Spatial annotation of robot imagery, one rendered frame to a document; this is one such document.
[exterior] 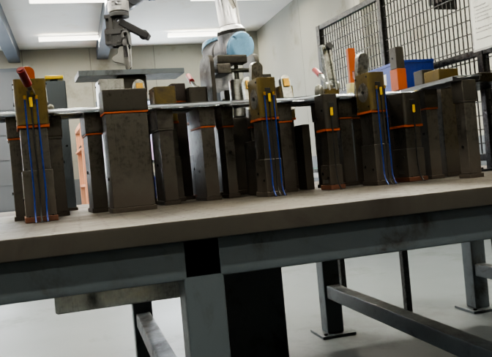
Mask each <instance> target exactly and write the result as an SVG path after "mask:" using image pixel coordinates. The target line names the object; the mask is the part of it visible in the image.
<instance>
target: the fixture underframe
mask: <svg viewBox="0 0 492 357"><path fill-rule="evenodd" d="M486 239H490V240H491V249H492V205H488V206H476V207H470V208H458V209H452V210H445V211H433V212H427V213H421V214H409V215H402V216H396V217H384V218H378V219H366V220H360V221H353V222H342V223H335V224H328V225H317V226H310V227H303V228H292V229H285V230H273V231H267V232H261V233H249V234H242V235H236V236H224V237H218V238H206V239H200V240H193V241H182V242H175V243H169V244H157V245H151V246H144V247H132V248H126V249H114V250H108V251H101V252H90V253H83V254H77V255H65V256H58V257H51V258H40V259H33V260H22V261H15V262H9V263H0V306H1V305H7V304H17V303H23V302H28V301H39V300H44V299H50V298H54V304H55V313H56V314H57V315H60V314H66V313H71V312H81V311H86V310H92V309H102V308H107V307H117V306H122V305H128V304H131V306H132V314H133V329H134V337H135V353H136V357H176V355H175V353H174V352H173V350H172V348H171V346H170V345H169V344H168V341H167V340H166V338H165V337H164V335H163V333H162V331H161V330H160V328H159V326H158V325H157V323H156V321H155V320H154V318H153V312H152V301H158V300H163V299H169V298H178V297H180V303H181V311H182V327H183V335H184V351H185V357H231V349H230V341H229V332H228V317H227V309H226V293H225V285H224V276H223V275H228V274H238V273H244V272H249V271H260V270H265V269H271V268H281V267H286V266H297V265H303V264H309V263H316V271H317V280H318V295H319V303H320V312H321V328H315V329H311V330H310V331H311V332H312V333H314V334H315V335H316V336H318V337H320V338H322V339H332V338H337V337H344V336H349V335H354V334H357V333H356V332H355V331H354V330H352V329H350V328H348V327H346V326H344V325H343V313H342V305H343V306H345V307H348V308H350V309H353V310H355V311H357V312H359V313H362V314H364V315H366V316H368V317H371V318H373V319H375V320H377V321H379V322H382V323H384V324H386V325H388V326H391V327H393V328H396V329H397V330H399V331H402V332H404V333H406V334H409V335H411V336H413V337H416V338H418V339H420V340H422V341H424V342H427V343H429V344H431V345H433V346H436V347H438V348H440V349H442V350H445V351H447V352H449V353H451V354H453V355H456V356H458V357H492V342H491V341H488V340H486V339H483V338H480V337H477V336H475V335H473V334H469V333H467V332H465V331H462V330H459V329H456V328H453V327H451V326H448V325H445V324H443V323H440V322H438V321H435V320H432V319H430V318H427V317H424V316H421V315H418V314H416V313H414V312H410V311H408V310H406V309H403V308H400V307H397V306H395V305H392V304H389V303H387V302H385V301H381V300H379V299H377V298H374V297H371V296H368V295H365V294H363V293H360V292H357V291H355V290H352V289H350V288H346V287H344V286H342V285H340V280H339V272H338V260H340V259H346V258H356V257H362V256H368V255H378V254H384V253H389V252H399V251H405V250H411V249H421V248H427V247H437V246H443V245H448V244H459V243H461V249H462V257H463V273H464V282H465V290H466V304H460V305H455V308H457V309H461V310H463V311H466V312H470V313H473V314H477V313H482V312H490V311H492V304H490V303H489V294H488V279H492V264H490V263H486V262H485V246H484V240H486Z"/></svg>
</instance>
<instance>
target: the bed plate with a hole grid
mask: <svg viewBox="0 0 492 357"><path fill-rule="evenodd" d="M482 173H484V177H477V178H459V176H448V177H445V178H436V179H428V180H426V181H409V182H397V183H398V184H391V185H387V184H385V185H378V186H363V184H358V185H352V186H346V188H345V189H321V188H318V184H319V181H314V184H315V189H299V191H297V192H287V193H286V194H287V195H283V196H277V197H275V196H273V197H257V196H256V195H249V194H246V195H241V197H237V198H222V200H209V201H204V200H196V199H192V200H186V201H181V204H174V205H167V206H163V205H157V209H150V210H143V211H130V212H123V213H116V214H112V213H109V211H107V212H100V213H91V212H88V208H89V204H83V205H77V207H78V210H75V211H70V215H67V216H60V217H59V220H54V221H50V222H39V223H27V224H26V223H25V220H24V221H17V222H15V211H10V212H2V213H0V263H9V262H15V261H22V260H33V259H40V258H51V257H58V256H65V255H77V254H83V253H90V252H101V251H108V250H114V249H126V248H132V247H144V246H151V245H157V244H169V243H175V242H182V241H193V240H200V239H206V238H218V237H224V236H236V235H242V234H249V233H261V232H267V231H273V230H285V229H292V228H303V227H310V226H317V225H328V224H335V223H342V222H353V221H360V220H366V219H378V218H384V217H396V216H402V215H409V214H421V213H427V212H433V211H445V210H452V209H458V208H470V207H476V206H488V205H492V170H490V171H482Z"/></svg>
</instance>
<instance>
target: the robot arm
mask: <svg viewBox="0 0 492 357"><path fill-rule="evenodd" d="M143 1H145V0H107V3H108V13H109V15H104V19H105V27H106V29H105V30H104V33H105V45H107V46H108V47H109V48H110V49H112V48H114V49H117V48H118V54H116V55H115V56H114V57H113V62H115V63H116V64H118V65H122V66H125V67H126V69H132V47H131V45H132V40H131V35H130V32H132V33H134V34H135V35H137V36H139V37H140V38H141V39H142V40H147V41H149V39H150V38H151V34H150V33H149V32H148V31H147V30H146V29H140V28H139V27H137V26H135V25H133V24H131V23H129V22H127V21H125V20H124V19H128V18H129V17H130V16H129V12H130V10H132V9H133V8H134V7H136V6H138V5H139V4H140V3H142V2H143ZM148 1H154V0H148ZM215 5H216V10H217V17H218V22H219V27H220V29H219V30H218V32H217V37H213V38H212V39H208V40H206V41H205V42H204V43H203V45H202V55H203V57H205V56H206V55H212V57H213V58H214V57H215V56H217V55H242V54H245V55H247V56H249V55H250V54H253V51H254V43H253V39H252V37H250V35H249V34H248V33H246V29H245V27H244V26H242V25H241V22H240V17H239V10H238V5H237V0H215ZM117 20H119V21H117ZM230 80H233V75H232V73H230V74H229V75H227V76H225V77H223V78H215V82H216V90H217V93H220V92H222V91H225V90H229V83H228V82H229V81H230Z"/></svg>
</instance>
